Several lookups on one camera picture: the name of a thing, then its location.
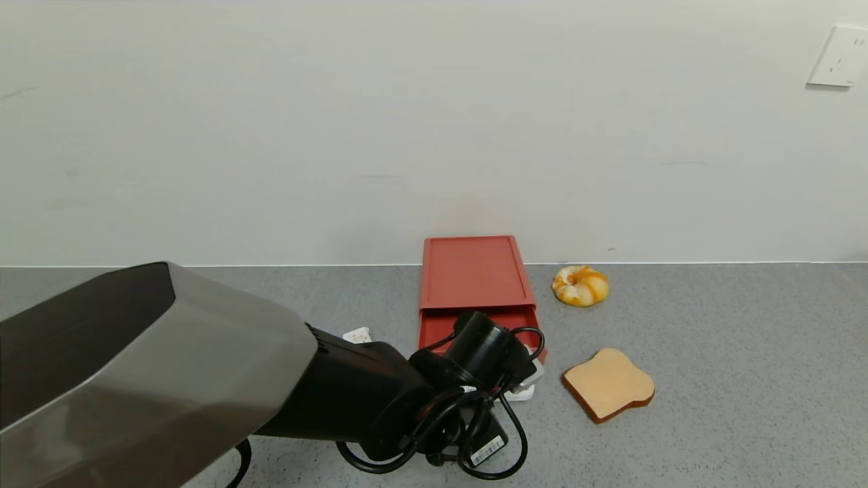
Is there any red drawer cabinet case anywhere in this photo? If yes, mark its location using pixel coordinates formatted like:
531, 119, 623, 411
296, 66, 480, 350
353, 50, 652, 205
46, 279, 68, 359
419, 235, 536, 317

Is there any white wall socket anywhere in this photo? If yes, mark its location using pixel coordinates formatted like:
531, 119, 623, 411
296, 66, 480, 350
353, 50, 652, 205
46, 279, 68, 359
807, 24, 868, 87

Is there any orange glazed donut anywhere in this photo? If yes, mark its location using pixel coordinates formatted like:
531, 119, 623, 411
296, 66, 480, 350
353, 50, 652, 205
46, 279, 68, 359
552, 265, 610, 308

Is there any black wrist cable bundle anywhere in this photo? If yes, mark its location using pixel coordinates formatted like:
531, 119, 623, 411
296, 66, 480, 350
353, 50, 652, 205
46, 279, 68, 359
337, 327, 546, 481

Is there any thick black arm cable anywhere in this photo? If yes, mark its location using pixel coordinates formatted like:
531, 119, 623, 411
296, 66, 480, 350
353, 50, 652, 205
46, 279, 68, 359
227, 439, 253, 488

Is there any toast bread slice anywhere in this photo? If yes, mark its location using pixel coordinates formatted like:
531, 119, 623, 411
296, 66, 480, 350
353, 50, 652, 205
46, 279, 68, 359
561, 348, 656, 424

